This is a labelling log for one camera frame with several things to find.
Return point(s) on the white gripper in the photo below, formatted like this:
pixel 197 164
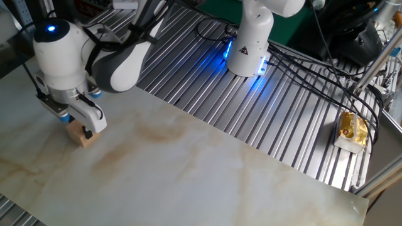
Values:
pixel 92 117

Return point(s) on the small wooden cube block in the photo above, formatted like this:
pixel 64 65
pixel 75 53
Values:
pixel 78 137

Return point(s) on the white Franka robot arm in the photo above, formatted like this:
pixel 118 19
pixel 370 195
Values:
pixel 63 62

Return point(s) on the marble pattern table mat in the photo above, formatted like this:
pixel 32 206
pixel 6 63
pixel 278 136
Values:
pixel 188 175

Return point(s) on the blue grey metal shelf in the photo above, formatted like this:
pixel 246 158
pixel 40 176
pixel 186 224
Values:
pixel 22 9

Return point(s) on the green panel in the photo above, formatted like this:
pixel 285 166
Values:
pixel 284 29

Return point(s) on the yellow tissue pack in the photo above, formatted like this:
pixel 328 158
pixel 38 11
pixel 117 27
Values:
pixel 350 132

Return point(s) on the black racing wheel controller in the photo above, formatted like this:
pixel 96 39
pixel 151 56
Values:
pixel 361 44

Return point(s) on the silver wrist camera blue cap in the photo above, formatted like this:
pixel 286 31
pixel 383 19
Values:
pixel 53 106
pixel 95 93

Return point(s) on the aluminium frame post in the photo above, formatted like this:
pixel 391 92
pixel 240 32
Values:
pixel 377 61

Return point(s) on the aluminium frame bar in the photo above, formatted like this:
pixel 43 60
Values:
pixel 380 179

